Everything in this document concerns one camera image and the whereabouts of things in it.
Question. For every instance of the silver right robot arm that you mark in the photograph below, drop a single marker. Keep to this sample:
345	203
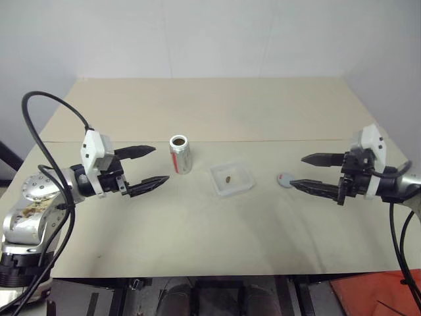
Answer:
411	184

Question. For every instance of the silver bottle with red label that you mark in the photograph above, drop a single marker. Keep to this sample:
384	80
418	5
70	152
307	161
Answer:
184	159

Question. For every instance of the dark rounded shape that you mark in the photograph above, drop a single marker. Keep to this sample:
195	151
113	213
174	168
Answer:
263	301
177	301

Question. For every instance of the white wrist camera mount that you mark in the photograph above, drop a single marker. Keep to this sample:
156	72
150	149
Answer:
371	138
93	146

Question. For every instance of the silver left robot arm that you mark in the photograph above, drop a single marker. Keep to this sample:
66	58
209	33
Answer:
36	187

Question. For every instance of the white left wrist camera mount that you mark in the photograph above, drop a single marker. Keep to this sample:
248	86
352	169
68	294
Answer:
93	146

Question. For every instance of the brown pills heap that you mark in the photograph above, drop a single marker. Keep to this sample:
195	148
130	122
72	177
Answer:
179	142

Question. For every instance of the small grey round disc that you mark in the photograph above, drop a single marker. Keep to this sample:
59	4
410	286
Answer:
283	180

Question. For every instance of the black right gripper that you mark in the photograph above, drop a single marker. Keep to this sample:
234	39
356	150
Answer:
356	184

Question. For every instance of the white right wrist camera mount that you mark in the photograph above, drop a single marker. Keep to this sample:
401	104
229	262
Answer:
371	138

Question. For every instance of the clear plastic square tray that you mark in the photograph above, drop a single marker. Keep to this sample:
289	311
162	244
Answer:
220	188

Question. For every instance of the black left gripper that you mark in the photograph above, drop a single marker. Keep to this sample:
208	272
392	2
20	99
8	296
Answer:
110	184

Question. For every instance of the black metal table frame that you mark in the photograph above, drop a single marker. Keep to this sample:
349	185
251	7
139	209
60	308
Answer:
121	296

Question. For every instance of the red flat sheet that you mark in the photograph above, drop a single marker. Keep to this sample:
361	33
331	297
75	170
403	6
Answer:
361	296

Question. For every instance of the black slanted bar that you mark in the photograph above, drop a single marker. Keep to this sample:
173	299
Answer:
6	158

